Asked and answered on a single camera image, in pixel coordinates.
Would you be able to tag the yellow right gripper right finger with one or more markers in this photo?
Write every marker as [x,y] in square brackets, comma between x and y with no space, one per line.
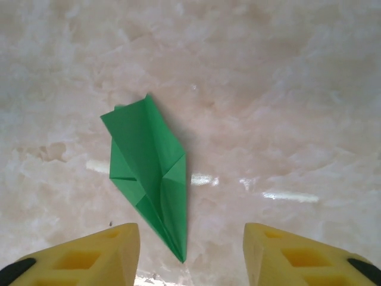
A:
[268,268]

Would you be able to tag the green paper sheet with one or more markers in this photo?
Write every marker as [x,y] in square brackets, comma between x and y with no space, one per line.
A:
[149,155]

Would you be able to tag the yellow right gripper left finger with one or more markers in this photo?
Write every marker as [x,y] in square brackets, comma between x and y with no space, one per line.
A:
[113,268]

